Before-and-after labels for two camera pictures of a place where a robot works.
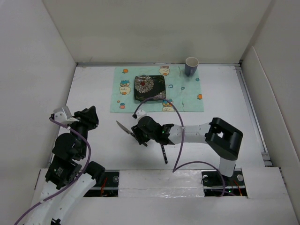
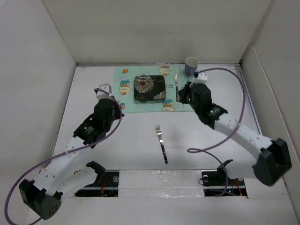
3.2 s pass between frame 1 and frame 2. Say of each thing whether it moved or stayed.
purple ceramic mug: stayed
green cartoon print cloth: stayed
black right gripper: moved
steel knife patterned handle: moved
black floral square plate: stayed
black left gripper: moved
